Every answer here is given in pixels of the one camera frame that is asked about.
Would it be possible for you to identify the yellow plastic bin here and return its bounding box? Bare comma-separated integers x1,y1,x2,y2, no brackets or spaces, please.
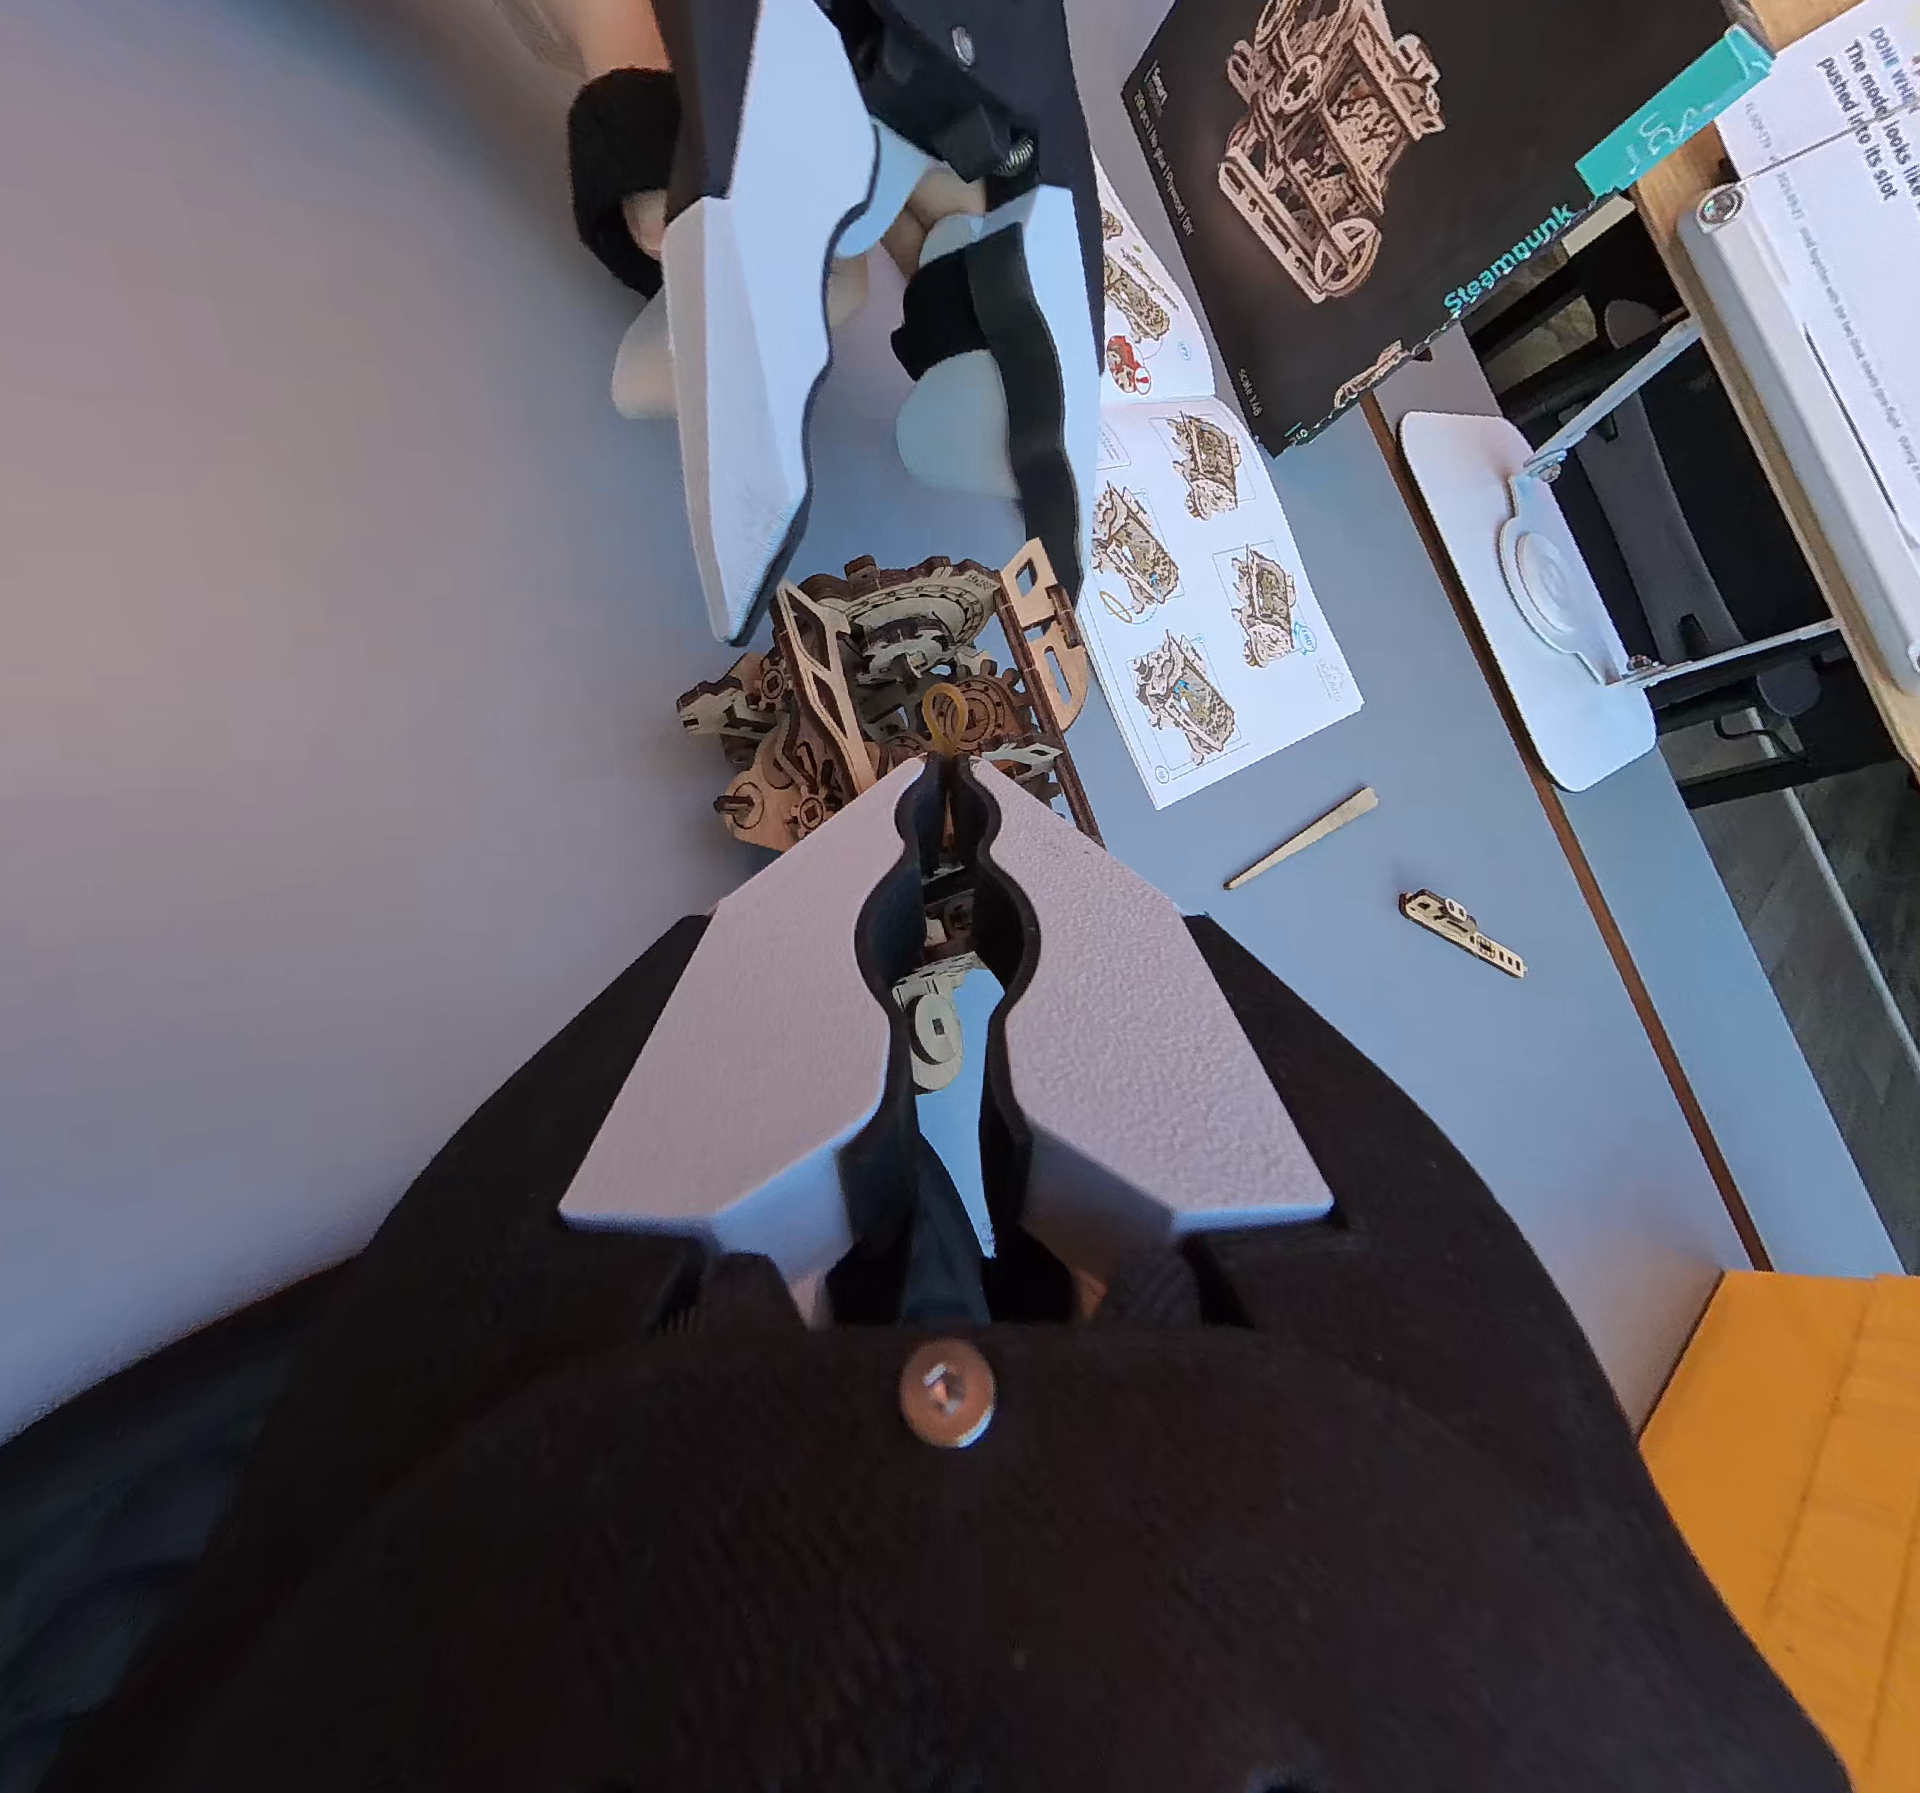
1638,1266,1920,1793

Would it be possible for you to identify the wooden mechanical model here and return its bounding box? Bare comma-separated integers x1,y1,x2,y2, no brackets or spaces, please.
675,539,1104,1096

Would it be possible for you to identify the small wooden model part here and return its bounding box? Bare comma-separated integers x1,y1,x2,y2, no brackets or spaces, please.
1399,889,1531,982

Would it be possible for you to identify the black model kit box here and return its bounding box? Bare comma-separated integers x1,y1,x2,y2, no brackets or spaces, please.
1123,0,1780,458

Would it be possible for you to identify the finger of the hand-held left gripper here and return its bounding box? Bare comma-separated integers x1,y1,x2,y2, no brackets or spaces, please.
663,0,925,644
961,183,1112,600

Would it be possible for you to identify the thin wooden stick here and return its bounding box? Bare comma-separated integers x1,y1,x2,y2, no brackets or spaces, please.
1221,787,1384,894

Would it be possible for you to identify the printed paper sheet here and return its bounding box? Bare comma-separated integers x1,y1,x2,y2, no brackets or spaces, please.
1708,0,1920,547

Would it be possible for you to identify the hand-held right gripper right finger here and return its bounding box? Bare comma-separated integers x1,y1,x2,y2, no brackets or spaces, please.
954,756,1337,1318

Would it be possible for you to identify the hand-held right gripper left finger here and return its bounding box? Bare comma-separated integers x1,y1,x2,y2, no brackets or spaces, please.
558,754,939,1325

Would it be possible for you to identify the illustrated instruction booklet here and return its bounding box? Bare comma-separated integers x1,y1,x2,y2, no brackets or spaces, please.
1073,157,1369,813

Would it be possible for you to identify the white document stand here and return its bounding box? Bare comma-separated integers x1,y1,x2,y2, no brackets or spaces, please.
1399,0,1920,791

